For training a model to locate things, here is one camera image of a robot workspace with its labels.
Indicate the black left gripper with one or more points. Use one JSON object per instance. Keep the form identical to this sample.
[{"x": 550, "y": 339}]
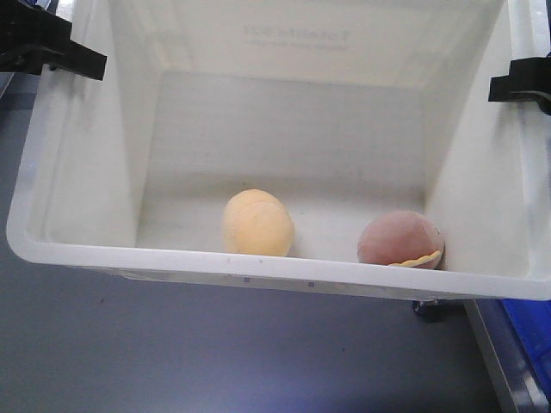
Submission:
[{"x": 32, "y": 37}]

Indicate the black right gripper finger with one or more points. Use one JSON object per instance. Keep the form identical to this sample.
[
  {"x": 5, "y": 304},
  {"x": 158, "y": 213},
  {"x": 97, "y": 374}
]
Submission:
[
  {"x": 501, "y": 90},
  {"x": 530, "y": 70}
]

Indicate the white plastic tote box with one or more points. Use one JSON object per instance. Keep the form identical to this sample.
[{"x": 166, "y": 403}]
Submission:
[{"x": 342, "y": 110}]

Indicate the pink plush toy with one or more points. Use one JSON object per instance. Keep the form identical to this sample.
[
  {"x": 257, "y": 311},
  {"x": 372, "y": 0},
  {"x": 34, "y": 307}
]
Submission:
[{"x": 401, "y": 239}]

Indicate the cream yellow plush toy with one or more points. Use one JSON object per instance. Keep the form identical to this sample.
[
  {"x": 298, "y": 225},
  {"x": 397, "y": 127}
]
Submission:
[{"x": 256, "y": 223}]

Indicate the blue crate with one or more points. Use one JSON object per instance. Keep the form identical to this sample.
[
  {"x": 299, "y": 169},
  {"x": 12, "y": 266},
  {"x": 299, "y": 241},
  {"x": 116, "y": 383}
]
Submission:
[{"x": 531, "y": 321}]

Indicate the grey metal shelf frame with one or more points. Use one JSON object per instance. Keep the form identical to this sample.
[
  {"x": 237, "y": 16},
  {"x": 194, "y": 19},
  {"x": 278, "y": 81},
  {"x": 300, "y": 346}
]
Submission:
[{"x": 513, "y": 378}]

